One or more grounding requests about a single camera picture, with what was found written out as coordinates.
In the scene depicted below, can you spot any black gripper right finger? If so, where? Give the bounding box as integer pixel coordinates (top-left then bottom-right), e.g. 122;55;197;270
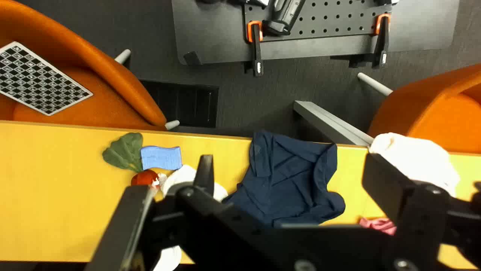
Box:
363;154;450;242

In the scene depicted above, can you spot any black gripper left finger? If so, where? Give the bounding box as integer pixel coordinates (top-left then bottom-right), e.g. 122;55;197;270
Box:
85;186;157;271

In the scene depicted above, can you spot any navy blue cloth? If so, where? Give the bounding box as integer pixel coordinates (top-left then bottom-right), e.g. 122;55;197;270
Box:
226;132;346;228

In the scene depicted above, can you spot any pink cloth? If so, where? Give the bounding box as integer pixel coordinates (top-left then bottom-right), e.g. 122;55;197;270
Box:
358;218;397;236

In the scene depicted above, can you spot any large white cloth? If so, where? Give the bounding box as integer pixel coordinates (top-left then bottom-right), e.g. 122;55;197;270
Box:
370;133;460;198

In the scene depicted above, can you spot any small white cloth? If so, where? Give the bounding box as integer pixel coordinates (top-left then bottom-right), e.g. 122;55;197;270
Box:
154;166;229;271

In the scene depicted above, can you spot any green leaf-shaped cloth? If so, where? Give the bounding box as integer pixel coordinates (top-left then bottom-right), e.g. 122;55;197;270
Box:
103;133;143;174

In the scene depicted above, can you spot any light blue cloth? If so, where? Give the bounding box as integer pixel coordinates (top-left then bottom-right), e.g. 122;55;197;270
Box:
142;147;184;171

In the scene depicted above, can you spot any red round toy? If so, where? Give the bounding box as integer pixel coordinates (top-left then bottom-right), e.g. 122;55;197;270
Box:
131;171;160;189

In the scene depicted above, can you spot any grey table support bar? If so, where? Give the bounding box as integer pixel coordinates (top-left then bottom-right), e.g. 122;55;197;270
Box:
294;100;373;147

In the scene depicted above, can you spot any orange chair with checkerboard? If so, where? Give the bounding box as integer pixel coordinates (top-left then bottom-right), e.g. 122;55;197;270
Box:
0;0;167;130

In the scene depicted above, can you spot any black floor vent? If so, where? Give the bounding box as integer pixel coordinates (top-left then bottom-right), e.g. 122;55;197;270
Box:
142;81;218;129

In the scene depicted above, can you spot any black and white checkerboard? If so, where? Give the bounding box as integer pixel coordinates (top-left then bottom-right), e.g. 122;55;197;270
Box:
0;41;94;117

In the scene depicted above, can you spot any black perforated breadboard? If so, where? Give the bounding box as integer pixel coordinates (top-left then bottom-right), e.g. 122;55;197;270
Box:
172;0;462;65

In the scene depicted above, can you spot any orange-handled black clamp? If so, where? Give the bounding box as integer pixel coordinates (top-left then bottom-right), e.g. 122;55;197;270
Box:
373;14;391;68
245;22;263;78

